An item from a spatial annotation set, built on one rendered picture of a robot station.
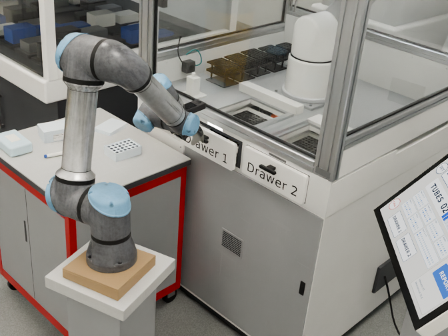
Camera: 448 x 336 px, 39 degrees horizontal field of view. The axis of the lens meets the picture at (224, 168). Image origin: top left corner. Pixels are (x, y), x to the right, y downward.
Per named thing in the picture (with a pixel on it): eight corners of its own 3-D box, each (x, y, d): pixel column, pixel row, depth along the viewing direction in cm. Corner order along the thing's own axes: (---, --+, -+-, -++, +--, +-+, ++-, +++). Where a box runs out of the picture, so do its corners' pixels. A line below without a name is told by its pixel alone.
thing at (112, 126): (110, 136, 266) (110, 133, 265) (93, 131, 269) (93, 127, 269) (127, 126, 276) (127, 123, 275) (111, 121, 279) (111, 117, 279)
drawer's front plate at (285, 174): (301, 205, 219) (306, 177, 214) (241, 172, 236) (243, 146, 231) (305, 203, 220) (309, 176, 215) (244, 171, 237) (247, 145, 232)
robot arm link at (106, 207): (114, 246, 177) (113, 204, 171) (77, 231, 183) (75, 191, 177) (139, 227, 187) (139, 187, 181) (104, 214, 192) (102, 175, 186)
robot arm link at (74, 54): (78, 230, 181) (95, 38, 166) (39, 215, 187) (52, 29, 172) (105, 219, 191) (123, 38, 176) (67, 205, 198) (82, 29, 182)
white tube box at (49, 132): (44, 143, 256) (43, 132, 253) (37, 135, 262) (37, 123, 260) (75, 138, 262) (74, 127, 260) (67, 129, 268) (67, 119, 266)
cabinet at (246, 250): (295, 386, 254) (327, 221, 215) (135, 263, 314) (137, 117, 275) (415, 286, 315) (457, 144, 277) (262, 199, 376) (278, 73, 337)
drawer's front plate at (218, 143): (231, 171, 236) (234, 145, 231) (180, 143, 253) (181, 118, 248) (235, 170, 237) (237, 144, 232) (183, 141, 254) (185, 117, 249)
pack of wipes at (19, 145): (33, 152, 249) (33, 141, 247) (11, 158, 243) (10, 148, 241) (16, 137, 259) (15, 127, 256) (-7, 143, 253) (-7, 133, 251)
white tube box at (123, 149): (115, 162, 247) (115, 153, 245) (103, 154, 252) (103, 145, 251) (141, 154, 255) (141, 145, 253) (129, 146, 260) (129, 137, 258)
